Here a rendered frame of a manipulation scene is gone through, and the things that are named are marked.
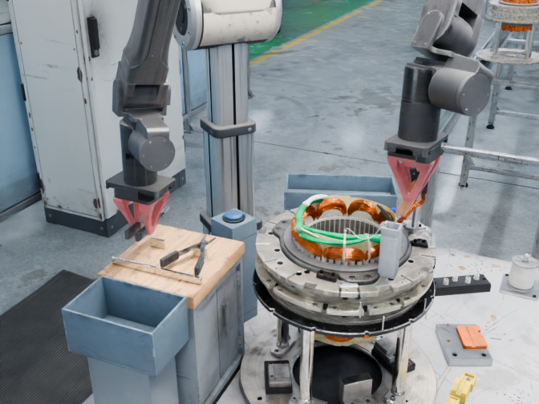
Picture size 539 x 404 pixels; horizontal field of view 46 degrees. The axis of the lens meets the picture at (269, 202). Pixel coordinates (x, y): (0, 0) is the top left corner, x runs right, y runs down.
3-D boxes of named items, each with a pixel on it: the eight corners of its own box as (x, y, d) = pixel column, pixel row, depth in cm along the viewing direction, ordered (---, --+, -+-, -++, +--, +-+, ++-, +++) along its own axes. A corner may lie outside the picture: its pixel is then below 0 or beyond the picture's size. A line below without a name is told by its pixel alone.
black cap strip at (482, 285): (490, 292, 155) (491, 284, 154) (431, 296, 154) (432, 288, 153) (481, 280, 160) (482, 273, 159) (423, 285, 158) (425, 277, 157)
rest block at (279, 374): (289, 367, 125) (289, 358, 124) (291, 386, 120) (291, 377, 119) (267, 368, 125) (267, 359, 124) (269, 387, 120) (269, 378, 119)
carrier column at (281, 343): (285, 353, 132) (286, 267, 122) (274, 349, 133) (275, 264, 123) (290, 345, 134) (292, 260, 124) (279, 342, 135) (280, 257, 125)
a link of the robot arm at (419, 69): (427, 54, 93) (396, 56, 90) (462, 61, 87) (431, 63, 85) (421, 101, 95) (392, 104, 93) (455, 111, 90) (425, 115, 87)
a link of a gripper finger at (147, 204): (151, 244, 108) (148, 194, 104) (115, 236, 110) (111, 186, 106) (172, 228, 113) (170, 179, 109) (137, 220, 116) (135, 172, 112)
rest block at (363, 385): (338, 400, 117) (339, 377, 114) (366, 393, 118) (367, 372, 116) (347, 417, 113) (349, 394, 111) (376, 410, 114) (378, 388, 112)
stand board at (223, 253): (194, 309, 105) (193, 297, 104) (98, 284, 111) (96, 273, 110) (245, 252, 121) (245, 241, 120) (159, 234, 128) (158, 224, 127)
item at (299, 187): (383, 279, 160) (393, 175, 148) (387, 304, 151) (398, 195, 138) (285, 275, 162) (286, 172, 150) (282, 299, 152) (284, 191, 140)
